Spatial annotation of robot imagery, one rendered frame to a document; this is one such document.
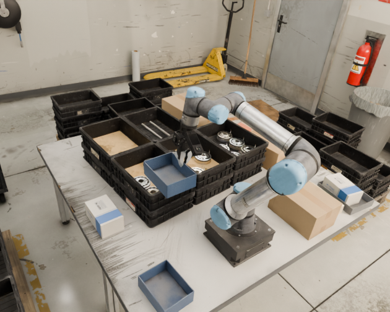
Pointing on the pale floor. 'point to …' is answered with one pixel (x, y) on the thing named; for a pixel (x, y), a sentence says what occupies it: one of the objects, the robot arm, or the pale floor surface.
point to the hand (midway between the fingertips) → (183, 165)
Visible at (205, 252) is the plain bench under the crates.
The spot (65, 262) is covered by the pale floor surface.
